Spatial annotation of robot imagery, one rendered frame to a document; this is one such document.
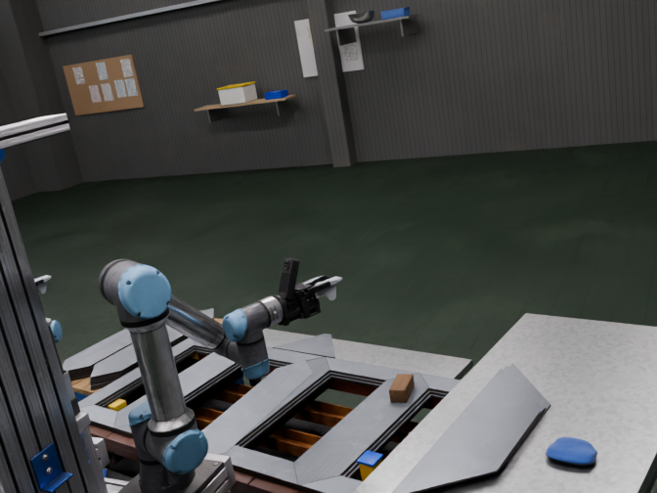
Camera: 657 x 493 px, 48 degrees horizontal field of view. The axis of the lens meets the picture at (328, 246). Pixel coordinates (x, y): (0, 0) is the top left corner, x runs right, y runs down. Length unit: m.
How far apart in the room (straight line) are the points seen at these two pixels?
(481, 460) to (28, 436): 1.09
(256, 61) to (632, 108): 5.56
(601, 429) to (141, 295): 1.19
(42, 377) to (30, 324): 0.14
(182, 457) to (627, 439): 1.10
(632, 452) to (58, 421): 1.40
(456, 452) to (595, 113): 8.77
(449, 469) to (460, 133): 9.19
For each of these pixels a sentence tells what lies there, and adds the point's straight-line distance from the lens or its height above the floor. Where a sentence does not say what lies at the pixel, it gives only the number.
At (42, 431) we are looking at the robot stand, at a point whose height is 1.32.
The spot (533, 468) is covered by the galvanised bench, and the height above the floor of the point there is 1.05.
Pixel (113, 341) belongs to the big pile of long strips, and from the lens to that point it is 3.76.
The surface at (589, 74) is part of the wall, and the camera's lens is 10.41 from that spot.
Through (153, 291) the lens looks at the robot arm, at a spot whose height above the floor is 1.63.
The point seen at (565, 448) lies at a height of 1.08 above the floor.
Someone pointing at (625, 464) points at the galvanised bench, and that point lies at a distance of 1.95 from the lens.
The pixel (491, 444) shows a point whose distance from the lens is 1.98.
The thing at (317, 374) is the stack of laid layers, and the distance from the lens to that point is 2.96.
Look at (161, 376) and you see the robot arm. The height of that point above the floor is 1.41.
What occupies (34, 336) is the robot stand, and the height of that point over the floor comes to 1.55.
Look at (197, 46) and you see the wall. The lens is 12.60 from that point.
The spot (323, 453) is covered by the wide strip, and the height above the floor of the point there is 0.84.
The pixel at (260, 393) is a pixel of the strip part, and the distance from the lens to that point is 2.90.
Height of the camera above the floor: 2.15
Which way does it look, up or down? 17 degrees down
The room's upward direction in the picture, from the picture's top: 10 degrees counter-clockwise
